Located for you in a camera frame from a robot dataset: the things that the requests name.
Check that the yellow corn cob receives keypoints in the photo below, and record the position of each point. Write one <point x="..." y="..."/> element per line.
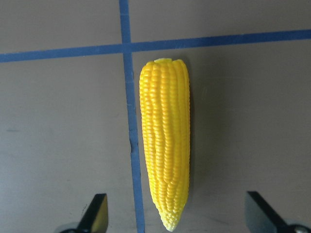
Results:
<point x="164" y="97"/>

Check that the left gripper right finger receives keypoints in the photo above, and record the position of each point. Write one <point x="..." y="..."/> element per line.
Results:
<point x="260" y="217"/>

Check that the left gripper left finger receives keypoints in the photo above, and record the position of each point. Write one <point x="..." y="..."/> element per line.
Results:
<point x="95" y="219"/>

